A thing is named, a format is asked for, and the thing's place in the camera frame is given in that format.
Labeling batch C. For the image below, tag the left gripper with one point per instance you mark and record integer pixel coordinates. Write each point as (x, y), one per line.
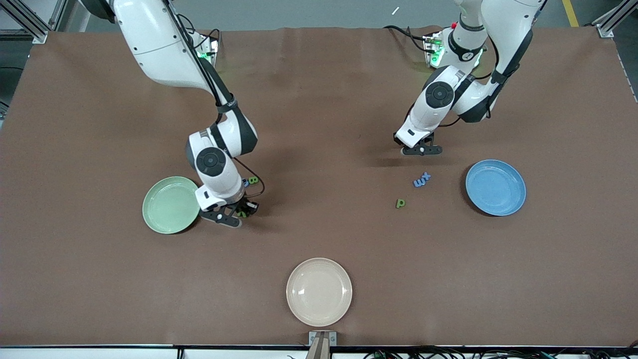
(427, 139)

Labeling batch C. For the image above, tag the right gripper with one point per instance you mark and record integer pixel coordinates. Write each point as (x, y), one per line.
(245, 202)

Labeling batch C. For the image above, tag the blue letter m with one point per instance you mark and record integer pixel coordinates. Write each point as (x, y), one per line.
(419, 183)

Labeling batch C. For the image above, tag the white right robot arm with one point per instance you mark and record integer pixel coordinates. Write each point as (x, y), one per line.
(154, 45)

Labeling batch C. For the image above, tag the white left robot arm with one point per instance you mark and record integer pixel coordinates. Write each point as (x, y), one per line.
(508, 25)

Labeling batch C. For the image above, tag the light green plate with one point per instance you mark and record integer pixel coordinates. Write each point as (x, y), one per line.
(167, 207)

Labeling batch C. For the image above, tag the blue plate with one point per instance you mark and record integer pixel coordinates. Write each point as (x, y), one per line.
(496, 187)

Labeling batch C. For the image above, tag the brown table cover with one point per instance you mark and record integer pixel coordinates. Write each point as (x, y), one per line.
(319, 124)

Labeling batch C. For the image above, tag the beige plate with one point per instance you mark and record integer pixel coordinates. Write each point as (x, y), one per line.
(319, 291)

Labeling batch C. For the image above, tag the white panel below table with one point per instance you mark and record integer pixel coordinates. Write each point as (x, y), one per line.
(244, 354)
(84, 354)

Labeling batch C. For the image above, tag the yellow floor tape strip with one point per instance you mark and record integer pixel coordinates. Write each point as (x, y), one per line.
(570, 14)

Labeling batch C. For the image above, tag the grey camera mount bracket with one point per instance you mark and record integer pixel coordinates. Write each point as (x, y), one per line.
(322, 340)

